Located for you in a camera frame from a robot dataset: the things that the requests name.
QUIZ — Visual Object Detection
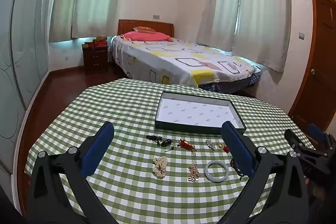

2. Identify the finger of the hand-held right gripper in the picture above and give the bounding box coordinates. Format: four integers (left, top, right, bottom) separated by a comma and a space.
308, 123, 336, 151
285, 129, 316, 159

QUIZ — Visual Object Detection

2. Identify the pearl bracelet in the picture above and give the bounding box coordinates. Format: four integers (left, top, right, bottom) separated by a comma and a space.
153, 156, 168, 179

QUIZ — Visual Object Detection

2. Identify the wooden bed headboard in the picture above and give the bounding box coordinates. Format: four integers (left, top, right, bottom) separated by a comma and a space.
117, 19, 174, 37

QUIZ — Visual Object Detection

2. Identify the dark green jewelry tray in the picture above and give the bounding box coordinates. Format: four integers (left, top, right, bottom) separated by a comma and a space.
154, 91, 247, 135

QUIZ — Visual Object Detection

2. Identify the red cushion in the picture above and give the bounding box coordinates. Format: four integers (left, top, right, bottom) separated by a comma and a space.
133, 26, 155, 33

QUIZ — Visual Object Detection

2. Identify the frosted glass wardrobe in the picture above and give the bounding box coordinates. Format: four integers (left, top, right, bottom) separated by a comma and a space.
0, 0, 59, 188

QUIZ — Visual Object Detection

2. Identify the dark red bead bracelet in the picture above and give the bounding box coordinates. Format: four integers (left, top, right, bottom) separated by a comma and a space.
230, 157, 248, 181

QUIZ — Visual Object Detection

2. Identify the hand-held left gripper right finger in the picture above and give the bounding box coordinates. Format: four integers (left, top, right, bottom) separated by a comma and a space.
215, 121, 309, 224

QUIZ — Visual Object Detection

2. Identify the red tassel charm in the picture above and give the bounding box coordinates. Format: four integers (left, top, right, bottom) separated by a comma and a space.
178, 138, 197, 153

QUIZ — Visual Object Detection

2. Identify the black cord necklace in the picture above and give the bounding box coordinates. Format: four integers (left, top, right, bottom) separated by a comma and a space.
146, 135, 175, 152

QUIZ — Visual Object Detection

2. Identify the white jade bangle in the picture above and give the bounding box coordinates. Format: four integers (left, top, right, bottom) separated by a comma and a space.
204, 160, 229, 182

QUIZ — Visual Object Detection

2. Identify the green checkered tablecloth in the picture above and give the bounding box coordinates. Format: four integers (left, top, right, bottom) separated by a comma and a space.
24, 78, 315, 224

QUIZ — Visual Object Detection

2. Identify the blue plaid mattress cover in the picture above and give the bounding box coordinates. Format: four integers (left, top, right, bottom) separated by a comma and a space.
199, 72, 262, 95

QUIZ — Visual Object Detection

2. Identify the dark wooden nightstand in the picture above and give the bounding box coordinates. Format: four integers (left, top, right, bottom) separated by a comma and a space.
82, 44, 109, 74

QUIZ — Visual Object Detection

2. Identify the patterned white bedsheet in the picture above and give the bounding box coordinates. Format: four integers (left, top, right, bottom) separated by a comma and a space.
110, 34, 261, 88

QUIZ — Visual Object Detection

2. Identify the brown wooden door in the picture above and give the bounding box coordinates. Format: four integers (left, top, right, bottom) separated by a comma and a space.
287, 0, 336, 132

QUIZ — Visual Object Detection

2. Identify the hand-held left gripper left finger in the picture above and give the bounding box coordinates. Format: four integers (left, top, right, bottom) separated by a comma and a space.
26, 121, 117, 224

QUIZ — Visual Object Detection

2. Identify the pink pillow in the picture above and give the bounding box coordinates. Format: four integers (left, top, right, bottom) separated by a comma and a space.
121, 31, 171, 42

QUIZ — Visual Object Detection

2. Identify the gold charm bracelet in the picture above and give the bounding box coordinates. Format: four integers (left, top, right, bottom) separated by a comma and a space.
187, 164, 200, 183

